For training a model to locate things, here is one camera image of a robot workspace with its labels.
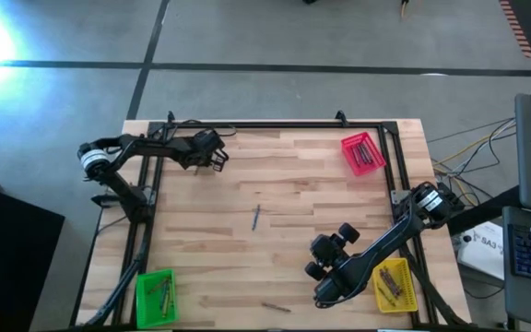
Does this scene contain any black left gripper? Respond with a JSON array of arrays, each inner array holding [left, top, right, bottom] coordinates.
[[180, 146, 230, 172]]

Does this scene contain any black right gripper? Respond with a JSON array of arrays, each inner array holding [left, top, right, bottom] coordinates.
[[305, 222, 362, 283]]

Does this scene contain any brown crayon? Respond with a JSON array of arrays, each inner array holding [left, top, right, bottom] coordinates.
[[384, 266, 404, 299], [378, 267, 395, 296], [260, 301, 292, 314]]

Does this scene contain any yellow plastic basket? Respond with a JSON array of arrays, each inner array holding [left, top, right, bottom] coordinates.
[[371, 257, 419, 314]]

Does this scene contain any red plastic basket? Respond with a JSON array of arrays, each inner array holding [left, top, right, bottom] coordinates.
[[340, 131, 387, 177]]

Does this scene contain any white box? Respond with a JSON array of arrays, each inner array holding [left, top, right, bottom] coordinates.
[[456, 220, 506, 281]]

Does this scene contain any green plastic basket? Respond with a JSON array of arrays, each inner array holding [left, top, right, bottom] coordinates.
[[135, 268, 180, 329]]

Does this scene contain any black floor mat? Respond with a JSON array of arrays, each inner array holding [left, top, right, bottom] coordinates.
[[0, 168, 66, 332]]

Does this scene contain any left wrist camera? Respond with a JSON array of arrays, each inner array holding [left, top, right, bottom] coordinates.
[[195, 129, 224, 149]]

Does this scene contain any black table frame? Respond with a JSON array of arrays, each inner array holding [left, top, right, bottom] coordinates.
[[108, 118, 432, 329]]

